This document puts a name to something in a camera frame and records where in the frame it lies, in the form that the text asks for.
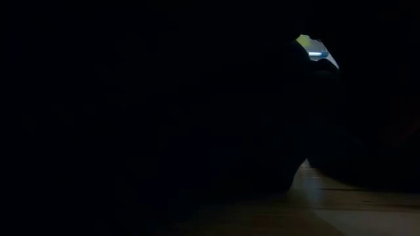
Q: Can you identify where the dark garment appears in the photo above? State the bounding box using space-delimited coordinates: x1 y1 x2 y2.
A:
306 19 420 194

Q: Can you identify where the large dark clothing pile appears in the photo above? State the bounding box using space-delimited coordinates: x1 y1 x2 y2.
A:
0 0 341 236

